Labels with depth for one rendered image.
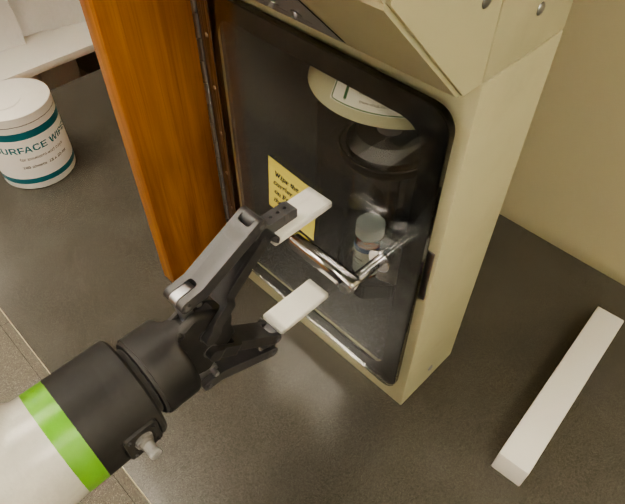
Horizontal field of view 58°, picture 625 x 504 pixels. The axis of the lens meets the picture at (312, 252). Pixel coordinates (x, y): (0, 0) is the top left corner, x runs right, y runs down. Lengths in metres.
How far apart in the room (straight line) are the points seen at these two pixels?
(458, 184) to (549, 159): 0.51
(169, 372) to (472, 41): 0.32
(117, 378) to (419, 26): 0.32
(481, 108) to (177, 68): 0.39
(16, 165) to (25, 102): 0.11
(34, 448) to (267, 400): 0.38
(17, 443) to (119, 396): 0.07
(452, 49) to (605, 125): 0.57
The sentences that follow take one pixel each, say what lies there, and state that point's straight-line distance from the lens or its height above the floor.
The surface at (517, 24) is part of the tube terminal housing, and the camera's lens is 0.42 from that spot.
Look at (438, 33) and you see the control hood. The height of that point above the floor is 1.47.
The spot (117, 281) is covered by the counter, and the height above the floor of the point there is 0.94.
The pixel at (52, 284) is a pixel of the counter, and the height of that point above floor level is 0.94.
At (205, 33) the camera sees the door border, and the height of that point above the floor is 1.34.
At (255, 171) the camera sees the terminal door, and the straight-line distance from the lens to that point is 0.66.
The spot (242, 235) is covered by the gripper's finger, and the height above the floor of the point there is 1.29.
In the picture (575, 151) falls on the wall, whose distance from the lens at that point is 0.93.
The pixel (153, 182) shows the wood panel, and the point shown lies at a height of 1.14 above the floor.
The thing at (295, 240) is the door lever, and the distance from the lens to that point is 0.56.
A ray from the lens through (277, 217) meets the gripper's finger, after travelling 0.48.
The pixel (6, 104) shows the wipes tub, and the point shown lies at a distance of 1.08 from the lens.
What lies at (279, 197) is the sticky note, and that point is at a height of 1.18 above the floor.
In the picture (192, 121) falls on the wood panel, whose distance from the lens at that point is 0.74.
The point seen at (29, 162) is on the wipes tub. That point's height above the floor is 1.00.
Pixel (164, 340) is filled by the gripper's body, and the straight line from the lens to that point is 0.47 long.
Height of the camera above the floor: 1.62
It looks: 48 degrees down
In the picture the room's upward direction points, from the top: straight up
